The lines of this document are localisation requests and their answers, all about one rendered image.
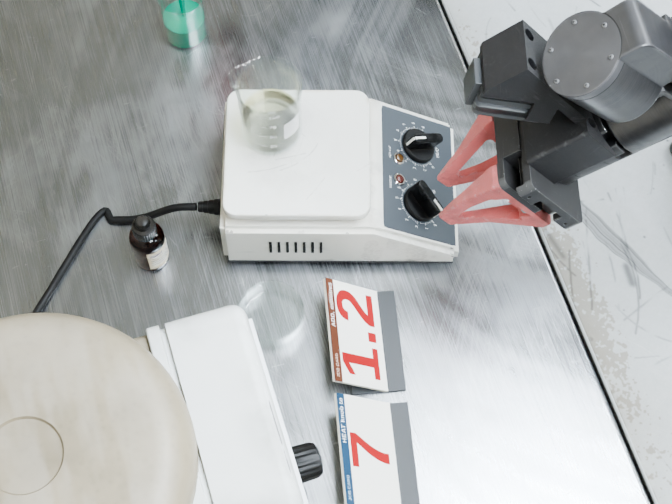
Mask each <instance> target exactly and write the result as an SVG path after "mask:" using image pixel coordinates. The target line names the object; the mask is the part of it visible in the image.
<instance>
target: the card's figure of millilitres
mask: <svg viewBox="0 0 672 504"><path fill-rule="evenodd" d="M333 287H334V297H335V307H336V317H337V327H338V337H339V347H340V357H341V367H342V378H343V379H347V380H352V381H357V382H362V383H366V384H371V385H376V386H381V387H383V380H382V372H381V363H380V354H379V345H378V336H377V328H376V319H375V310H374V301H373V293H372V292H368V291H365V290H361V289H357V288H353V287H350V286H346V285H342V284H338V283H335V282H333Z"/></svg>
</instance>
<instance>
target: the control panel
mask: <svg viewBox="0 0 672 504"><path fill-rule="evenodd" d="M381 110H382V166H383V221H384V226H385V227H387V228H390V229H394V230H397V231H401V232H405V233H408V234H412V235H416V236H419V237H423V238H427V239H430V240H434V241H438V242H442V243H445V244H449V245H455V246H456V240H455V224H453V225H450V224H448V223H447V222H445V221H444V220H442V219H441V218H440V217H439V215H438V216H436V217H435V218H432V219H431V220H429V221H426V222H422V221H418V220H416V219H415V218H413V217H412V216H411V215H410V214H409V213H408V211H407V210H406V208H405V205H404V194H405V192H406V190H407V189H409V188H410V187H411V186H413V185H414V184H415V183H417V182H418V181H420V180H423V181H425V182H426V184H427V185H428V186H429V188H430V189H431V191H432V192H433V193H434V195H435V196H436V198H437V199H438V201H439V202H440V203H441V205H442V206H443V209H444V208H445V207H446V206H447V205H448V204H449V203H450V202H451V201H453V200H454V196H453V186H451V187H447V186H445V185H444V184H442V183H441V182H439V181H438V180H437V176H438V174H439V173H440V172H441V170H442V169H443V168H444V166H445V165H446V164H447V163H448V161H449V160H450V159H451V157H452V152H451V131H450V127H448V126H445V125H442V124H439V123H436V122H432V121H429V120H426V119H423V118H420V117H417V116H414V115H411V114H408V113H405V112H402V111H399V110H395V109H392V108H389V107H386V106H383V105H382V109H381ZM413 128H416V129H420V130H422V131H424V132H425V133H440V134H441V135H442V136H443V141H442V142H441V143H440V144H438V145H437V146H436V147H434V150H435V151H434V156H433V158H432V159H431V160H430V161H428V162H427V163H418V162H415V161H414V160H412V159H411V158H410V157H409V156H408V155H407V154H406V152H405V150H404V148H403V145H402V138H403V135H404V133H405V132H407V131H408V130H409V129H413ZM397 154H401V155H402V156H403V158H404V160H403V162H398V161H397V160H396V157H395V156H396V155H397ZM397 175H402V176H403V177H404V182H403V183H399V182H398V181H397V180H396V176H397Z"/></svg>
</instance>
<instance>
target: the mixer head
mask: <svg viewBox="0 0 672 504"><path fill-rule="evenodd" d="M146 334H147V335H145V336H141V337H138V338H134V339H132V338H131V337H130V336H128V335H126V334H124V333H123V332H121V331H119V330H117V329H115V328H113V327H111V326H108V325H106V324H103V323H101V322H98V321H95V320H92V319H88V318H84V317H80V316H75V315H69V314H61V313H27V314H19V315H13V316H8V317H4V318H0V504H309V503H308V496H307V493H306V489H305V487H304V486H303V484H302V483H305V482H308V481H311V480H313V479H316V478H319V477H320V476H321V475H322V474H323V464H322V460H321V457H320V453H319V450H318V448H317V446H316V445H315V444H314V443H310V442H308V443H304V444H300V445H296V446H292V447H291V444H290V441H289V438H288V434H287V431H286V428H285V425H284V421H283V418H282V415H281V412H280V408H279V405H278V402H277V399H276V395H275V392H274V389H273V385H272V382H271V379H270V376H269V372H268V369H267V366H266V363H265V359H264V356H263V353H262V349H261V346H260V343H259V342H260V340H259V336H258V333H257V331H256V329H255V327H254V323H253V320H252V318H251V319H248V317H247V315H246V313H245V311H244V310H243V309H242V308H241V307H239V306H236V305H228V306H225V307H221V308H218V309H214V310H211V311H207V312H203V313H200V314H196V315H193V316H189V317H185V318H182V319H178V320H175V321H171V322H168V323H165V328H164V329H160V328H159V326H158V325H157V326H153V327H150V328H147V329H146Z"/></svg>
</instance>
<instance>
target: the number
mask: <svg viewBox="0 0 672 504"><path fill-rule="evenodd" d="M344 400H345V410H346V420H347V430H348V441H349V451H350V461H351V471H352V481H353V491H354V501H355V502H357V503H365V504H396V497H395V488H394V480H393V471H392V462H391V453H390V444H389V436H388V427H387V418H386V409H385V405H383V404H378V403H372V402H367V401H362V400H357V399H352V398H346V397H344Z"/></svg>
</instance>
